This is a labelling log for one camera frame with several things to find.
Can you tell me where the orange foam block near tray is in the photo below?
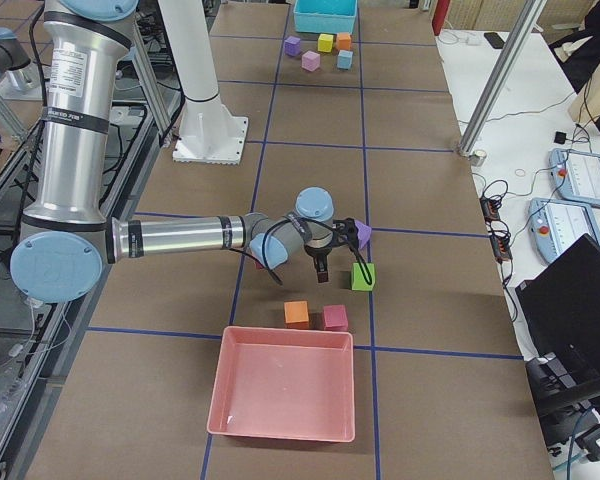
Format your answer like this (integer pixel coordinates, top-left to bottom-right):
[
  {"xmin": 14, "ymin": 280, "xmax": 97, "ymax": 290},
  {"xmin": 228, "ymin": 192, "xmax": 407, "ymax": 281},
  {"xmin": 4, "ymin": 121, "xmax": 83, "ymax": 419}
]
[{"xmin": 284, "ymin": 300, "xmax": 310, "ymax": 330}]

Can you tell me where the yellow foam block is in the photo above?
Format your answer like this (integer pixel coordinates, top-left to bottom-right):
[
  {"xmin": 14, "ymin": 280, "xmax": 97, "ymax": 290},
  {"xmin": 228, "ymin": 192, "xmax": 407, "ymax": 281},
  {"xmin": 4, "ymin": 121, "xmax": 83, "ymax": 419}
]
[{"xmin": 317, "ymin": 33, "xmax": 334, "ymax": 53}]

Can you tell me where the pink lilac foam block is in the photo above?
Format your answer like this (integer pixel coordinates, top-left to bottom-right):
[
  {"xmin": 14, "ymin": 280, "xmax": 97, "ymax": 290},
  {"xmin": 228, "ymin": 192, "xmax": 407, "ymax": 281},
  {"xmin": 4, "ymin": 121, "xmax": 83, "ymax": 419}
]
[{"xmin": 301, "ymin": 50, "xmax": 321, "ymax": 72}]

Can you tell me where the black smartphone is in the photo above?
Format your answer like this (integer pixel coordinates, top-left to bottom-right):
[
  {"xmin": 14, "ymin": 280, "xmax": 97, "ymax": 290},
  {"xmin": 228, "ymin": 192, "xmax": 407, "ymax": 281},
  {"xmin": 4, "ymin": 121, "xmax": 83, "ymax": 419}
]
[{"xmin": 483, "ymin": 32, "xmax": 505, "ymax": 50}]

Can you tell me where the purple foam block near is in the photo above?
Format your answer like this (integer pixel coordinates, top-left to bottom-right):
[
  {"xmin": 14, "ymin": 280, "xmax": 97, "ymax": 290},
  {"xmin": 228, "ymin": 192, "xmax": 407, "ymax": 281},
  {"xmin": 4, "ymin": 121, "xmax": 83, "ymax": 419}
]
[{"xmin": 354, "ymin": 220, "xmax": 372, "ymax": 250}]

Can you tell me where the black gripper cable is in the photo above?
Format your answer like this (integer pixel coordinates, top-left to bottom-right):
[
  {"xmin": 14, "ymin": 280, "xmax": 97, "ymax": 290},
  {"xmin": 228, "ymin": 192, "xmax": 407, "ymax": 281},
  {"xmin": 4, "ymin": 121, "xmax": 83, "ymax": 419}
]
[{"xmin": 241, "ymin": 215, "xmax": 375, "ymax": 287}]

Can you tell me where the black laptop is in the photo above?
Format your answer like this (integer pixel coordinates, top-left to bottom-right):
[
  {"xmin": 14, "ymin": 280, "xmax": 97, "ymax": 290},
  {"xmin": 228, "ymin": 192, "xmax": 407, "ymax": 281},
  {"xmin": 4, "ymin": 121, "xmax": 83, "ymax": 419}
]
[{"xmin": 514, "ymin": 232, "xmax": 600, "ymax": 381}]

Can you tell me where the upper teach pendant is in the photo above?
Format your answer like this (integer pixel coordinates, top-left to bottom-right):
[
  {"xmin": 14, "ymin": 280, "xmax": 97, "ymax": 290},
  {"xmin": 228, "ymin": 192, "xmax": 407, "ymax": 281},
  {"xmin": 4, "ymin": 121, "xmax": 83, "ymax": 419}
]
[{"xmin": 548, "ymin": 148, "xmax": 600, "ymax": 208}]

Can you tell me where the white pedestal column base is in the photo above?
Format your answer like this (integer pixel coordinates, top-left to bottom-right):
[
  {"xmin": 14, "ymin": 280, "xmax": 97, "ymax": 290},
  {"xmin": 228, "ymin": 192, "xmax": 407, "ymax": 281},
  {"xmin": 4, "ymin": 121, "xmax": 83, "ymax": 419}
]
[{"xmin": 159, "ymin": 0, "xmax": 249, "ymax": 165}]

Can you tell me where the green foam block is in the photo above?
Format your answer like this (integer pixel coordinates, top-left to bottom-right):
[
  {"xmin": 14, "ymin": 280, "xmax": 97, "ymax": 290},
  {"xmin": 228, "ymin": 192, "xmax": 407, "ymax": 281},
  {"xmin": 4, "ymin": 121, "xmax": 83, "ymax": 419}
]
[{"xmin": 350, "ymin": 262, "xmax": 376, "ymax": 291}]

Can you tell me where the light blue plastic bin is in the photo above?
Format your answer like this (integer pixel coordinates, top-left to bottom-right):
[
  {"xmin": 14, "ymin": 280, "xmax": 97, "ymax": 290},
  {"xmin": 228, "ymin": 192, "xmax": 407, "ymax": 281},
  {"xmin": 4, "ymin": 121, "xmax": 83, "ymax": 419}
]
[{"xmin": 293, "ymin": 0, "xmax": 358, "ymax": 34}]

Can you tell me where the pink plastic tray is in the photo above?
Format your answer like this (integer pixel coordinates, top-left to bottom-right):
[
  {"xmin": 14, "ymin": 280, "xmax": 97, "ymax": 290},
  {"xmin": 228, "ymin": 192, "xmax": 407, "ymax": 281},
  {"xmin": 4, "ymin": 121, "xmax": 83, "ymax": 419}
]
[{"xmin": 207, "ymin": 326, "xmax": 355, "ymax": 443}]

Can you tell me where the teach pendant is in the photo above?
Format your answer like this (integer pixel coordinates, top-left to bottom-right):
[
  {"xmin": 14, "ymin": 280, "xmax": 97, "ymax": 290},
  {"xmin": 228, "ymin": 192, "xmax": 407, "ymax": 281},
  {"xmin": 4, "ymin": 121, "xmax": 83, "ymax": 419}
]
[
  {"xmin": 529, "ymin": 197, "xmax": 600, "ymax": 264},
  {"xmin": 548, "ymin": 148, "xmax": 600, "ymax": 208}
]

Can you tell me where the aluminium frame post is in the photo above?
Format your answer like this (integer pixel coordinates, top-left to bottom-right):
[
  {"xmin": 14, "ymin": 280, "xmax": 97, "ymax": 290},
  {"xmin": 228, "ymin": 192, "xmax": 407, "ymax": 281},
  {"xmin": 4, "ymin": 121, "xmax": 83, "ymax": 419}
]
[{"xmin": 457, "ymin": 0, "xmax": 547, "ymax": 162}]

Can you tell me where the lower teach pendant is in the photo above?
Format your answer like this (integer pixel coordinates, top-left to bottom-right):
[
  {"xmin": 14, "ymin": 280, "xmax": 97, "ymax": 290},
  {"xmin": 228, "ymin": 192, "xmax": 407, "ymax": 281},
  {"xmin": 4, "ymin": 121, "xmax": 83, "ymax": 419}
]
[{"xmin": 529, "ymin": 197, "xmax": 600, "ymax": 264}]

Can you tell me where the purple foam block far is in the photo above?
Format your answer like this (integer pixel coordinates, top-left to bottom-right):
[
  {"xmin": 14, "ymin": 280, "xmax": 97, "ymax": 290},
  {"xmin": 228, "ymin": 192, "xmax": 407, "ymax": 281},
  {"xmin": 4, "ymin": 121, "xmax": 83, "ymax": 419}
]
[{"xmin": 284, "ymin": 35, "xmax": 302, "ymax": 57}]

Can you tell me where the purple foam block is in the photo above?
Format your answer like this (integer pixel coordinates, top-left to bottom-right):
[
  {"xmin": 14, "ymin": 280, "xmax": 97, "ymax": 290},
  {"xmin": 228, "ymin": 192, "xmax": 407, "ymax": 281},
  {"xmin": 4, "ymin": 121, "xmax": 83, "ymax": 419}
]
[
  {"xmin": 284, "ymin": 35, "xmax": 302, "ymax": 57},
  {"xmin": 354, "ymin": 220, "xmax": 372, "ymax": 250}
]

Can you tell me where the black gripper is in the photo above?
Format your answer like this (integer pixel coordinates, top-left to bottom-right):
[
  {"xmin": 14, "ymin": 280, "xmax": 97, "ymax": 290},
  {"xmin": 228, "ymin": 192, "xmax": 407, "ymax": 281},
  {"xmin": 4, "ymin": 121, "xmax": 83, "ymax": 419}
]
[{"xmin": 304, "ymin": 218, "xmax": 358, "ymax": 283}]

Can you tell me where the light blue foam block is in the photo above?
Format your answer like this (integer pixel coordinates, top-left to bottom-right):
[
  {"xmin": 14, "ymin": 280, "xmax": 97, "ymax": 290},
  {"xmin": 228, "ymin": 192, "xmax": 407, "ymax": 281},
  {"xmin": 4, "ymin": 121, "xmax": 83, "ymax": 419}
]
[{"xmin": 336, "ymin": 50, "xmax": 353, "ymax": 70}]

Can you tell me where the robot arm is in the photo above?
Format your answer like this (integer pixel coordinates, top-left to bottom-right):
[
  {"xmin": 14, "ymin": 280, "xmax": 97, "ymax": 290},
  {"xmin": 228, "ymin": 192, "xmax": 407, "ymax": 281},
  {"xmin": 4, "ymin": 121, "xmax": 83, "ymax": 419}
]
[{"xmin": 0, "ymin": 27, "xmax": 41, "ymax": 101}]

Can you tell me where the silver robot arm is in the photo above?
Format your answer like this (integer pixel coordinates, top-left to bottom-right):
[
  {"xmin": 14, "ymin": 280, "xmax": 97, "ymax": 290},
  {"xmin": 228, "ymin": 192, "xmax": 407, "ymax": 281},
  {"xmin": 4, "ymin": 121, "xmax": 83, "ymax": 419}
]
[{"xmin": 10, "ymin": 1, "xmax": 359, "ymax": 303}]

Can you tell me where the orange foam block near bin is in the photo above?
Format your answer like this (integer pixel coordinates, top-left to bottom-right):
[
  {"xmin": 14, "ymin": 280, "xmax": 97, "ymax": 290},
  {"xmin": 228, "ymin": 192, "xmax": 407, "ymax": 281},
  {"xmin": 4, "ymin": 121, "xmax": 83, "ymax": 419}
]
[{"xmin": 335, "ymin": 32, "xmax": 352, "ymax": 51}]

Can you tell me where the magenta foam block near tray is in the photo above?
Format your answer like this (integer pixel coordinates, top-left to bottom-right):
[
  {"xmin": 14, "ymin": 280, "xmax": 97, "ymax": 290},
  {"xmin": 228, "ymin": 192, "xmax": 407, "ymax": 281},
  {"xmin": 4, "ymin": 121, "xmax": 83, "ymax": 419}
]
[{"xmin": 322, "ymin": 305, "xmax": 349, "ymax": 332}]

